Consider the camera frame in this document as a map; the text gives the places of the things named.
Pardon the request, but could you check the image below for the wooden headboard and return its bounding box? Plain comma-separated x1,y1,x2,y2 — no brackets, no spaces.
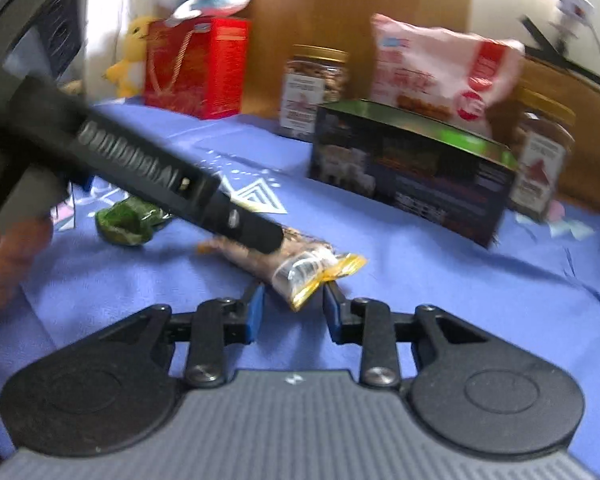
239,0,474,117

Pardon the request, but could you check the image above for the tall gold lid nut jar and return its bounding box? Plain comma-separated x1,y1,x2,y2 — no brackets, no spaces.
505,87,577,224

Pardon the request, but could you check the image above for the black cardboard box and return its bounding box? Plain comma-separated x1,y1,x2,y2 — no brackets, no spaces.
307,99,522,250

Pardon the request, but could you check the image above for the red gift box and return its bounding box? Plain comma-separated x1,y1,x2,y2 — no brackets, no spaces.
143,16,251,121

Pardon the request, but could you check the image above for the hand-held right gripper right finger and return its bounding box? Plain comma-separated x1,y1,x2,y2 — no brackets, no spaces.
322,282,487,389

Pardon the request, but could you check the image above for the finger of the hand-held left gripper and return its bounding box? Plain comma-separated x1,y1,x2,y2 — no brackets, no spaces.
214,195,286,257

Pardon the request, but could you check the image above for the person's left hand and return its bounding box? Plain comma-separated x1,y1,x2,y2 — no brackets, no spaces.
0,217,57,323

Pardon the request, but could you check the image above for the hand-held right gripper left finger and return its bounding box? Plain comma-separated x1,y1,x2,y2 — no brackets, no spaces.
87,282,267,387

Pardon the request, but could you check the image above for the green snack packet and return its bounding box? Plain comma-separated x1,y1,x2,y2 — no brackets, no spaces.
95,197,174,247

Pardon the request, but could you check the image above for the yellow plush duck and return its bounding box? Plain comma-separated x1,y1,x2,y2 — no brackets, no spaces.
103,14,156,99

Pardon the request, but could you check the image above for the white cable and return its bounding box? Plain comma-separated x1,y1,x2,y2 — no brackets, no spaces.
527,0,600,96

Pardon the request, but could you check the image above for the small gold lid nut jar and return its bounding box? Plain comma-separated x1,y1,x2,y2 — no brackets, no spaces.
278,44,351,142

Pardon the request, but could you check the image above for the yellow nut snack packet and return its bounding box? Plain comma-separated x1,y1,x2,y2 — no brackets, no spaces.
197,227,369,312

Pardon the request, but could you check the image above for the pink snack bag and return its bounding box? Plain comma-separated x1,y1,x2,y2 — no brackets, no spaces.
369,13,527,137

